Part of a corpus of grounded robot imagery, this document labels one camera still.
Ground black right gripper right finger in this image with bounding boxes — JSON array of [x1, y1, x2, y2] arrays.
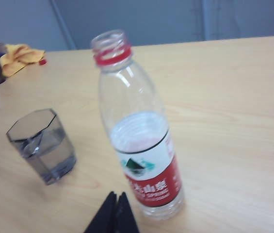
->
[[113, 191, 141, 233]]

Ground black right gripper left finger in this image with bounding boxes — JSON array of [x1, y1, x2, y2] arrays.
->
[[83, 191, 118, 233]]

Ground clear Nongfu Spring water bottle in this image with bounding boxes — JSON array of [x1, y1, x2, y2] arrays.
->
[[90, 29, 186, 221]]

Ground grey transparent faceted cup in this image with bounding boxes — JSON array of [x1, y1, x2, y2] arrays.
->
[[5, 109, 78, 186]]

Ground yellow crumpled cloth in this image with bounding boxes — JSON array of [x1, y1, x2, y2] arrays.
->
[[0, 43, 46, 78]]

